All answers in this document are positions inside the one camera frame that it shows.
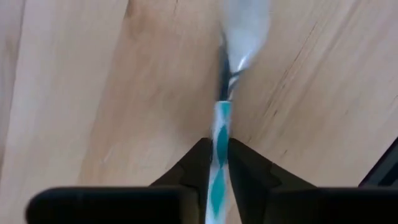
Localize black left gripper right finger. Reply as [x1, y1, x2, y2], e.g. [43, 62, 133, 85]
[226, 138, 318, 224]

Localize knife with teal-white handle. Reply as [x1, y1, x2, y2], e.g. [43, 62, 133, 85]
[204, 0, 272, 224]

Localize black aluminium table frame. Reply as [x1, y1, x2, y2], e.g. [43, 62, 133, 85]
[358, 136, 398, 188]

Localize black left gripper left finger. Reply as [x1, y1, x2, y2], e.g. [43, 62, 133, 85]
[149, 138, 214, 224]

